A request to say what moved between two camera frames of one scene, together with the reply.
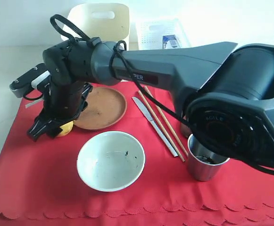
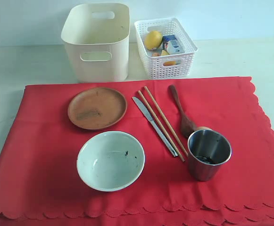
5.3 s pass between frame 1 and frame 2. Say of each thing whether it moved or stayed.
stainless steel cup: stayed
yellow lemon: moved
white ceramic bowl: stayed
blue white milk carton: stayed
